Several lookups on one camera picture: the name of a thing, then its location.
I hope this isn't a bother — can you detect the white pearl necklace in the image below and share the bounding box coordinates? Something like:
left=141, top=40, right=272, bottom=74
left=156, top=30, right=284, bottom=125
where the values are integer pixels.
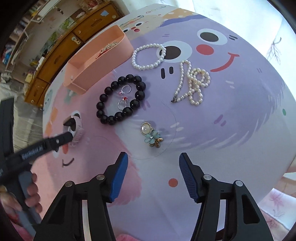
left=170, top=59, right=212, bottom=107

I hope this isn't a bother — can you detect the cartoon printed tablecloth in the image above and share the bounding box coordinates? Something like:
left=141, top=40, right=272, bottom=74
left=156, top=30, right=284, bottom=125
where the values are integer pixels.
left=34, top=5, right=295, bottom=240

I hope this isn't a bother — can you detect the black bead bracelet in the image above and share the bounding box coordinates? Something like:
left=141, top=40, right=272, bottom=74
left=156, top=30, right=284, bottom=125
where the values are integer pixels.
left=96, top=74, right=147, bottom=126

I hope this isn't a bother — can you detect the person's left hand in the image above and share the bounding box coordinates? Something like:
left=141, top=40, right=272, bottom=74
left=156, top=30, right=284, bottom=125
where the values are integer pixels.
left=0, top=173, right=44, bottom=218

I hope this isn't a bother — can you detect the white floral curtain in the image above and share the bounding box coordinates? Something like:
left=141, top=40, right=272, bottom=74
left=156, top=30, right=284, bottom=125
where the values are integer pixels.
left=193, top=1, right=295, bottom=94

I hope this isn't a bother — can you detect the white pearl bracelet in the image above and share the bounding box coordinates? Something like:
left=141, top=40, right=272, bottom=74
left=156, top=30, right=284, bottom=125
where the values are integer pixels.
left=131, top=43, right=167, bottom=71

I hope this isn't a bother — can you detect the teal flower oval brooch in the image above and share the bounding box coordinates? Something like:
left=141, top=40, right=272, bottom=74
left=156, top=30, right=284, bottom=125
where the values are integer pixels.
left=140, top=121, right=164, bottom=148

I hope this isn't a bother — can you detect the silver ring red stone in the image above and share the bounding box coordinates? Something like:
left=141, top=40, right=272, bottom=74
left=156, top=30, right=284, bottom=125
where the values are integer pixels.
left=117, top=96, right=129, bottom=111

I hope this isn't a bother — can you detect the pink plastic tray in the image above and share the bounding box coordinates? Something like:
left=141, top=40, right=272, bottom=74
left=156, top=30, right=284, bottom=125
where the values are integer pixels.
left=63, top=25, right=134, bottom=94

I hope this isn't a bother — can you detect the pink smart watch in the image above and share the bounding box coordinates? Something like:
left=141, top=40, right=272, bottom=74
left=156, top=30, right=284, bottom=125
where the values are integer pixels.
left=63, top=114, right=84, bottom=147

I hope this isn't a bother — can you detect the silver ring pink stone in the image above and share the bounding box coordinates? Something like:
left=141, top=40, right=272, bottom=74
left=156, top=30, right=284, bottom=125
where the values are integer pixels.
left=119, top=85, right=132, bottom=95

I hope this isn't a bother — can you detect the wooden desk with drawers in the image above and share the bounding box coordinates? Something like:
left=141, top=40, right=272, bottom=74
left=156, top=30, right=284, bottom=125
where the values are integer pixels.
left=24, top=1, right=121, bottom=108

